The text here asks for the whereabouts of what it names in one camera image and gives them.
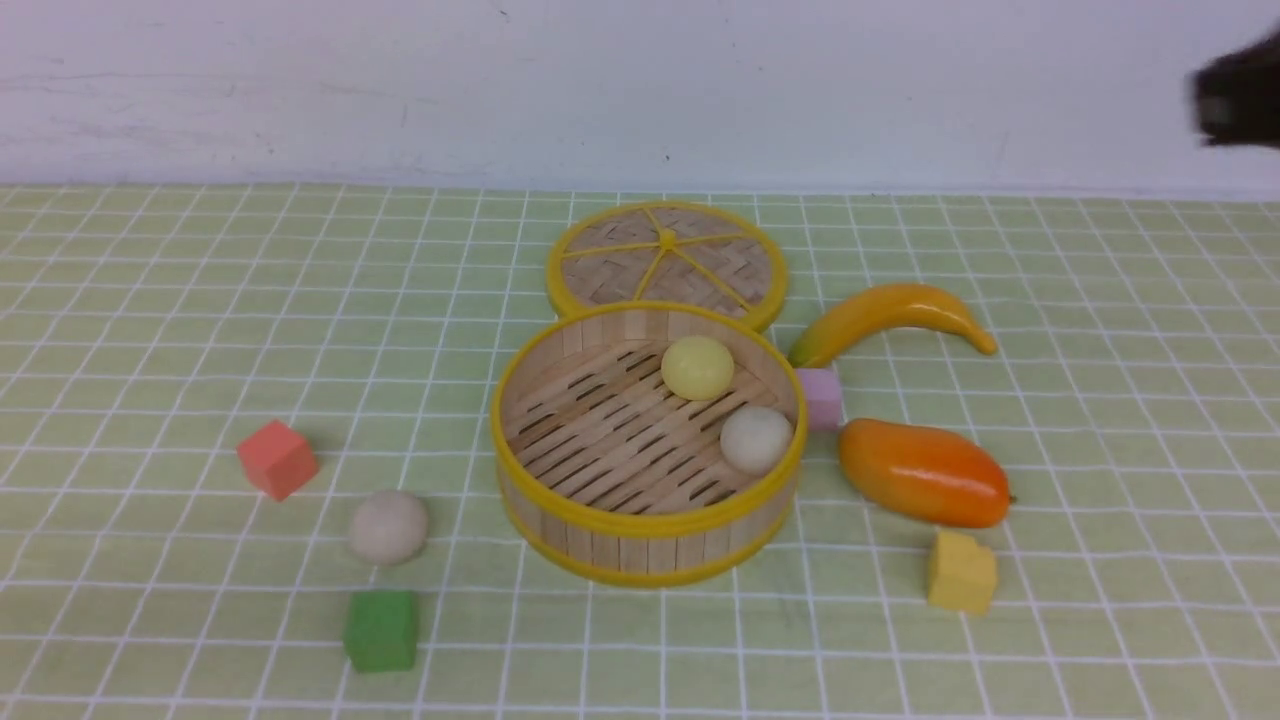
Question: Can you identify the pale yellow bun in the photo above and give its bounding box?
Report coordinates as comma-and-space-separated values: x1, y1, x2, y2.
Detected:
660, 334, 736, 401

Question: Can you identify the white bun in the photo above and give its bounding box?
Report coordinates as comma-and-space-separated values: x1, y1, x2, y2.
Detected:
719, 405, 794, 477
347, 489, 429, 568

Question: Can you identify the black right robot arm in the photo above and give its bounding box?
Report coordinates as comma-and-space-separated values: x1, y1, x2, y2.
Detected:
1189, 28, 1279, 150

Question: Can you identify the bamboo steamer tray yellow rim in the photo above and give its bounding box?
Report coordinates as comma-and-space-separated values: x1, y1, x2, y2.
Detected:
489, 301, 809, 588

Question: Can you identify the woven bamboo steamer lid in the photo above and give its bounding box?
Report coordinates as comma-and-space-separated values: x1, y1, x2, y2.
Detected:
545, 200, 788, 332

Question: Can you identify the pink cube block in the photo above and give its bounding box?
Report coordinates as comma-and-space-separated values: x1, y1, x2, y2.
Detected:
795, 366, 844, 433

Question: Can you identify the yellow toy banana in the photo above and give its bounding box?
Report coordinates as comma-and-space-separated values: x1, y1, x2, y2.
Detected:
787, 283, 998, 368

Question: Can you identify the orange toy mango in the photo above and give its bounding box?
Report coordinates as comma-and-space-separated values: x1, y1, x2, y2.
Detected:
838, 418, 1016, 529

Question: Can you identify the red cube block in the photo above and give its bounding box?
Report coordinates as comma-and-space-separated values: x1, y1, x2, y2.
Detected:
236, 419, 320, 502

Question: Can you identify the green cube block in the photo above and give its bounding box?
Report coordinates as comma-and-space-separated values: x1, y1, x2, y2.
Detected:
342, 589, 419, 674

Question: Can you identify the yellow block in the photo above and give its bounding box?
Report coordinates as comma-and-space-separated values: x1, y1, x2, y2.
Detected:
925, 529, 998, 616

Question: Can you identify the green checkered tablecloth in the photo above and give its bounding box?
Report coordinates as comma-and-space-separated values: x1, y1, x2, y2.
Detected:
1, 184, 1279, 719

